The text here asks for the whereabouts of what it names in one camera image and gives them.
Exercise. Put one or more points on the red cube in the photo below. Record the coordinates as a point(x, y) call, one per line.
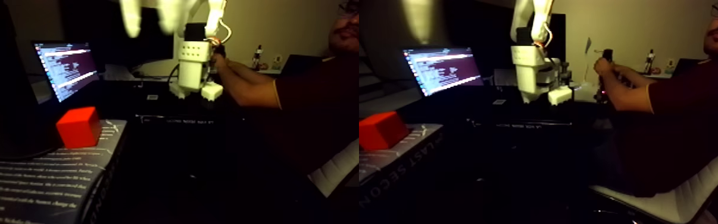
point(77, 128)

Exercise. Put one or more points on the small white card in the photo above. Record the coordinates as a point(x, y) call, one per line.
point(153, 97)

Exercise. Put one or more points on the black wide monitor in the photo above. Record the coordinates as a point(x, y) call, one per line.
point(96, 31)

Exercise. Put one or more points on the black box with white lettering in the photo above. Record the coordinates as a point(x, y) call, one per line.
point(187, 119)

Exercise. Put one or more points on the open laptop with lit screen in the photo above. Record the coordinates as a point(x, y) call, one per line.
point(68, 66)

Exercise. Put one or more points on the person's hand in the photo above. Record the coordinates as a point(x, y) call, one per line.
point(629, 74)
point(605, 72)

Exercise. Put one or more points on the person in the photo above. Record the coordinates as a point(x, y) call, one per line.
point(696, 112)

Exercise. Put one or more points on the white papers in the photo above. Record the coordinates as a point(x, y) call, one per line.
point(118, 72)

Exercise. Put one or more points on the white chair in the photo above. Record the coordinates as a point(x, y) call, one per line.
point(678, 203)

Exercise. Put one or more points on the dark leader arm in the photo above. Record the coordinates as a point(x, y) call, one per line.
point(608, 54)

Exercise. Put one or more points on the small figurine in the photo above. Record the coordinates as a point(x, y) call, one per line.
point(650, 61)

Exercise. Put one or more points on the black book with white text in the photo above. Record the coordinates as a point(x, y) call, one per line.
point(34, 187)

